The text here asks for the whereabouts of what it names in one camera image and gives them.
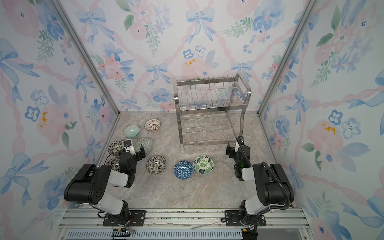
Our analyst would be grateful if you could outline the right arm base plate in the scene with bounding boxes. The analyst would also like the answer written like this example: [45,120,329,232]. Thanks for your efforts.
[221,210,267,228]

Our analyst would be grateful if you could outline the blue triangle pattern bowl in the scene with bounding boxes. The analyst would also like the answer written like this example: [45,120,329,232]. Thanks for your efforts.
[173,160,194,180]

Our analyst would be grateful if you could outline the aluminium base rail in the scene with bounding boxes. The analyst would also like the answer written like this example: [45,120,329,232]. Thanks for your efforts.
[53,209,315,240]

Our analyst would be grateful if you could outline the green leaf pattern bowl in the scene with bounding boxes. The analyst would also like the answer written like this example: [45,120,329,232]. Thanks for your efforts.
[193,155,215,175]

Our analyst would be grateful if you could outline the aluminium frame post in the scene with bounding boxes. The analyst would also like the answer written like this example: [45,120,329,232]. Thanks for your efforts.
[48,0,120,116]
[257,0,318,118]

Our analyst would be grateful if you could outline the right aluminium frame post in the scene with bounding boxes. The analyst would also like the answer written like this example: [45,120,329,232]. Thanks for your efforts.
[257,0,318,118]

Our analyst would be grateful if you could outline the mint green bowl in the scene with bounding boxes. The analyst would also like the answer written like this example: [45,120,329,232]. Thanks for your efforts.
[123,125,141,139]

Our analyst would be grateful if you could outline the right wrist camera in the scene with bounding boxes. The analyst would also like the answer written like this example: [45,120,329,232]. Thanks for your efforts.
[235,136,245,152]

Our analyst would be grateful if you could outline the black corrugated cable conduit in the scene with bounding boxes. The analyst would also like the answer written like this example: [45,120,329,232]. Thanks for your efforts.
[260,161,291,211]

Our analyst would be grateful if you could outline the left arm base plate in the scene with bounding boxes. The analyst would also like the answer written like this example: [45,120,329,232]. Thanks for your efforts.
[103,210,146,228]

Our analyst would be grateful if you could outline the left aluminium frame post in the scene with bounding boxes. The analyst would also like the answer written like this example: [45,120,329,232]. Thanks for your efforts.
[48,0,120,116]

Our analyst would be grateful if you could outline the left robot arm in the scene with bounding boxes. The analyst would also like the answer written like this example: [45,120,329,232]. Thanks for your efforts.
[64,146,146,226]

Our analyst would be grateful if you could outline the maroon patterned white bowl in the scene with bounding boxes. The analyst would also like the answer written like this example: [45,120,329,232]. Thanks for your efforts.
[145,119,161,132]

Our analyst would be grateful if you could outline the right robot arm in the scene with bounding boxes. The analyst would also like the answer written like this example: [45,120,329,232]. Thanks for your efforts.
[226,144,295,226]

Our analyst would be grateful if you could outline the steel two-tier dish rack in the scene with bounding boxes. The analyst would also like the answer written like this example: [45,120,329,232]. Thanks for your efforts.
[173,74,252,151]

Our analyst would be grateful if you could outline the green geometric pattern bowl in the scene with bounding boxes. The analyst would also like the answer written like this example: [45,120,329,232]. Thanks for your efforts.
[134,138,154,154]

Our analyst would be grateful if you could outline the black floral bowl upper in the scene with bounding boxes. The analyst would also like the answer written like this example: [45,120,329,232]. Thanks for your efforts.
[108,140,125,156]

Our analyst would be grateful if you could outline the black floral bowl centre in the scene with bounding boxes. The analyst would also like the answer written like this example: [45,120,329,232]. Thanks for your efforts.
[146,156,167,175]

